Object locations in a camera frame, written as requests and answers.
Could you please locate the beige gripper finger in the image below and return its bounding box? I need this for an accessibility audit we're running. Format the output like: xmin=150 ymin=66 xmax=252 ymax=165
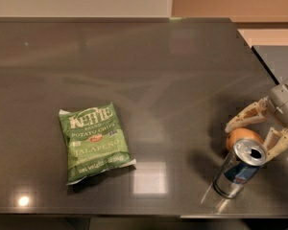
xmin=225 ymin=97 xmax=268 ymax=133
xmin=263 ymin=127 xmax=288 ymax=161

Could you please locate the orange fruit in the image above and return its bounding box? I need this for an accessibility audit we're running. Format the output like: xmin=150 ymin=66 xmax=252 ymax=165
xmin=226 ymin=127 xmax=263 ymax=150

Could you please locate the silver blue redbull can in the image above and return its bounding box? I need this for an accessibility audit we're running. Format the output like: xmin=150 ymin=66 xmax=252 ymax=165
xmin=213 ymin=138 xmax=267 ymax=198

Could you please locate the green Kettle chips bag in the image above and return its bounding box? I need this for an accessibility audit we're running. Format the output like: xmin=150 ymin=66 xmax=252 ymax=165
xmin=59 ymin=103 xmax=136 ymax=185

